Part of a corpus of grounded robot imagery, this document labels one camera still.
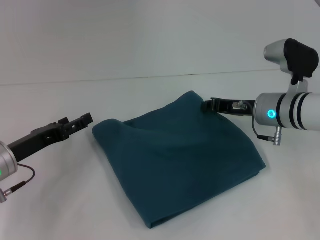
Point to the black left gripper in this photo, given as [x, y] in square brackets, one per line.
[35, 141]

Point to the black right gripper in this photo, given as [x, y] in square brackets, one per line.
[237, 107]

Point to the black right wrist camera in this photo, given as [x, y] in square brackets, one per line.
[301, 60]

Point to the teal blue shirt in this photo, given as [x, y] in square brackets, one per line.
[175, 155]

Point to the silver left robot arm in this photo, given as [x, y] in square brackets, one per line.
[6, 162]

